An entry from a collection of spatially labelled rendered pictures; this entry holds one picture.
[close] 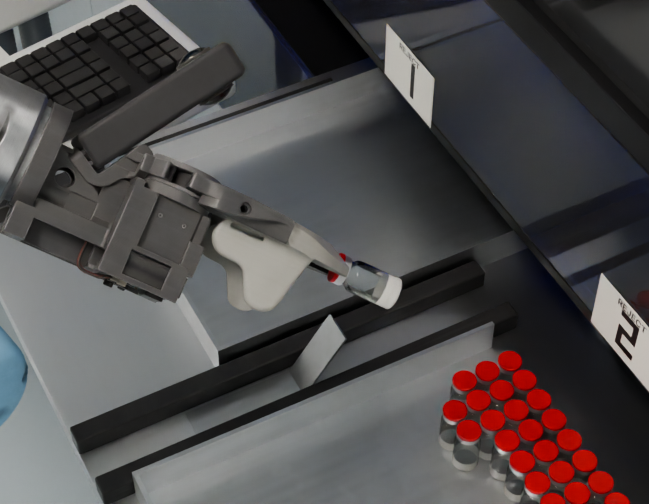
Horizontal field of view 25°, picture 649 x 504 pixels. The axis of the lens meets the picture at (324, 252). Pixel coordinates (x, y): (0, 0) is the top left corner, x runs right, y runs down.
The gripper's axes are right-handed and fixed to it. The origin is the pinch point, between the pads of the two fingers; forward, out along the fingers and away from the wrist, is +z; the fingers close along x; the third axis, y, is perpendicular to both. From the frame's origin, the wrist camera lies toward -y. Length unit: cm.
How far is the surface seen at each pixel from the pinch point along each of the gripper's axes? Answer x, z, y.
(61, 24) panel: -173, -16, -43
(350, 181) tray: -45.5, 11.4, -14.2
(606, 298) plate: -12.1, 25.4, -7.9
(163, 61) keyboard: -70, -8, -22
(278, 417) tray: -26.7, 8.6, 10.3
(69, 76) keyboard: -71, -16, -16
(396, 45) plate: -34.1, 7.5, -25.2
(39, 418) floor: -145, 5, 22
